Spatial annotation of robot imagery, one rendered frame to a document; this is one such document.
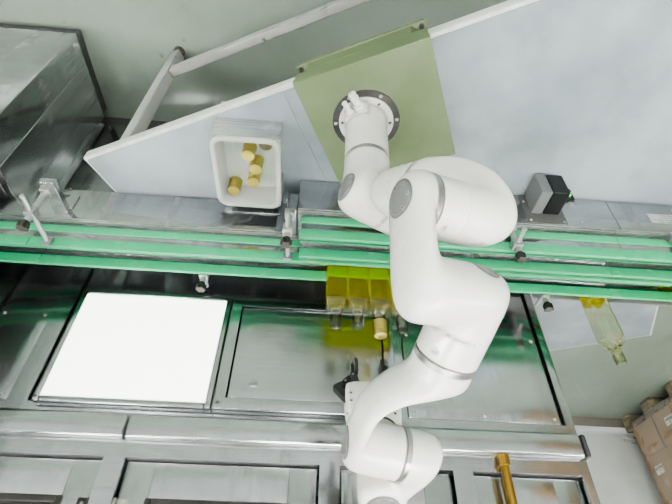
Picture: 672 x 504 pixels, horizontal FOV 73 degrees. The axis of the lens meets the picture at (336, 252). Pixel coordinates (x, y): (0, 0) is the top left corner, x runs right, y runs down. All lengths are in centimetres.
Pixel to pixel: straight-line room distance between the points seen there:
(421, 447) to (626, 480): 450
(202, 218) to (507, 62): 88
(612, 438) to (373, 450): 466
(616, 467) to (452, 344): 460
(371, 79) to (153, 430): 95
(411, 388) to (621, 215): 106
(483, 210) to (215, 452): 87
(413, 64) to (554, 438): 96
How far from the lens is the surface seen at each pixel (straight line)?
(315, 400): 122
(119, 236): 139
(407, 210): 56
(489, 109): 125
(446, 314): 53
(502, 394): 138
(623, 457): 522
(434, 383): 61
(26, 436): 136
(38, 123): 180
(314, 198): 126
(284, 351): 128
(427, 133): 114
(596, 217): 149
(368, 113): 104
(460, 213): 58
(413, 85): 107
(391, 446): 68
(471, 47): 116
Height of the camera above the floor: 178
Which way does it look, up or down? 42 degrees down
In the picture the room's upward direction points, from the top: 179 degrees counter-clockwise
